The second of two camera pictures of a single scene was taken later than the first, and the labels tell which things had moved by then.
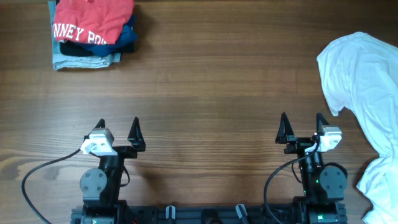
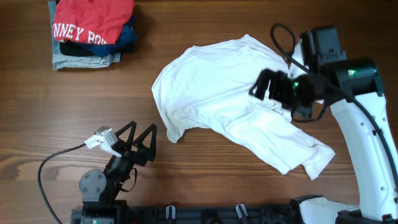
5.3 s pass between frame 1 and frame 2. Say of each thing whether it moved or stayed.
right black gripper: moved
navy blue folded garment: stayed
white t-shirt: moved
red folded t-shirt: stayed
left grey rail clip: stayed
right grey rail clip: stayed
